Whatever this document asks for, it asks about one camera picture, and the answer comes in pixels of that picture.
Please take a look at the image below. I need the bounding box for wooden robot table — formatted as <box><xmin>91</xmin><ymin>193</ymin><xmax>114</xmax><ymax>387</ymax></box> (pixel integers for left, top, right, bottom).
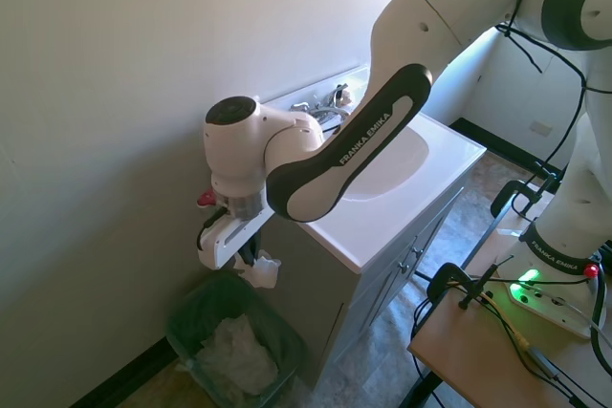
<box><xmin>406</xmin><ymin>196</ymin><xmax>612</xmax><ymax>408</ymax></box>

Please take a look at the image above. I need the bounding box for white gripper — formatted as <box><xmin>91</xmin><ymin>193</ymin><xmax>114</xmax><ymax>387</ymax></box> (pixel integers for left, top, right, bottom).
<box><xmin>197</xmin><ymin>209</ymin><xmax>274</xmax><ymax>271</ymax></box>

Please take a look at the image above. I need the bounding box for yellow cable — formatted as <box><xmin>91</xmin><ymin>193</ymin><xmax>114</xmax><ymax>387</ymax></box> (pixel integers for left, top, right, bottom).
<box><xmin>481</xmin><ymin>290</ymin><xmax>533</xmax><ymax>353</ymax></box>

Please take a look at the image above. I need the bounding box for dark green trash bin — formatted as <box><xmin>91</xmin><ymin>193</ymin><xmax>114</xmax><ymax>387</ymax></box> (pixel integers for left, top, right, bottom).
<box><xmin>164</xmin><ymin>269</ymin><xmax>308</xmax><ymax>408</ymax></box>

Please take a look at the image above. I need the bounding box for chrome faucet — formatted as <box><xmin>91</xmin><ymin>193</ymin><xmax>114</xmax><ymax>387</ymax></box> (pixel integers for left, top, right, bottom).
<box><xmin>289</xmin><ymin>82</ymin><xmax>353</xmax><ymax>131</ymax></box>

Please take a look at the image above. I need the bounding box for black base cable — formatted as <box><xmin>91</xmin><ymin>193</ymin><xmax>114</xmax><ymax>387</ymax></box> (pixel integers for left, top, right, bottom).
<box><xmin>589</xmin><ymin>277</ymin><xmax>612</xmax><ymax>374</ymax></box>

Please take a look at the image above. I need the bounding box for grey vanity cabinet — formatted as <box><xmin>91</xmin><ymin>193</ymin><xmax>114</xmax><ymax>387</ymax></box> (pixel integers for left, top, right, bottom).
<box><xmin>260</xmin><ymin>184</ymin><xmax>468</xmax><ymax>393</ymax></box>

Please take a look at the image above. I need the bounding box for clear plastic bin liner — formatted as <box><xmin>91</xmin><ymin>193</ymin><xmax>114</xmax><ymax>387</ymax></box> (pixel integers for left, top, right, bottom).
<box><xmin>192</xmin><ymin>313</ymin><xmax>282</xmax><ymax>398</ymax></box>

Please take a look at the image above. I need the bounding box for white base cable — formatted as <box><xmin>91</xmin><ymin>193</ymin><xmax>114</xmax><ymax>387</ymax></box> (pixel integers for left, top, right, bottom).
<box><xmin>557</xmin><ymin>301</ymin><xmax>612</xmax><ymax>348</ymax></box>

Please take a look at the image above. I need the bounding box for white tissue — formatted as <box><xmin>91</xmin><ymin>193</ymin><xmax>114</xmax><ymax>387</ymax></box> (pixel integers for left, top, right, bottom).
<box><xmin>231</xmin><ymin>248</ymin><xmax>283</xmax><ymax>290</ymax></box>

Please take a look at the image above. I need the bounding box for black C clamp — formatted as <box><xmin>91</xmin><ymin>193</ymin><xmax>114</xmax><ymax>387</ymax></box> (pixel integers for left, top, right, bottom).
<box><xmin>426</xmin><ymin>256</ymin><xmax>516</xmax><ymax>312</ymax></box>
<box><xmin>489</xmin><ymin>172</ymin><xmax>563</xmax><ymax>219</ymax></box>

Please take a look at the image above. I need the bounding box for black baseboard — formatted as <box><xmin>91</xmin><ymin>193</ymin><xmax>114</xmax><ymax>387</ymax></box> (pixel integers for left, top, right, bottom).
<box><xmin>70</xmin><ymin>333</ymin><xmax>182</xmax><ymax>408</ymax></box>
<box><xmin>448</xmin><ymin>117</ymin><xmax>566</xmax><ymax>176</ymax></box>

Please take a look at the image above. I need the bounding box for white sink countertop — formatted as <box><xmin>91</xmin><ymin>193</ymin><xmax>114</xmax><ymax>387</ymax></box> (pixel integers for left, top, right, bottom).
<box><xmin>260</xmin><ymin>62</ymin><xmax>489</xmax><ymax>276</ymax></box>

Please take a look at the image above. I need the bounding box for grey cable adapter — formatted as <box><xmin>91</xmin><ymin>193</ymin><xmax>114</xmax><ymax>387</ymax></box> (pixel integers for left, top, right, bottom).
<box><xmin>524</xmin><ymin>347</ymin><xmax>564</xmax><ymax>381</ymax></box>

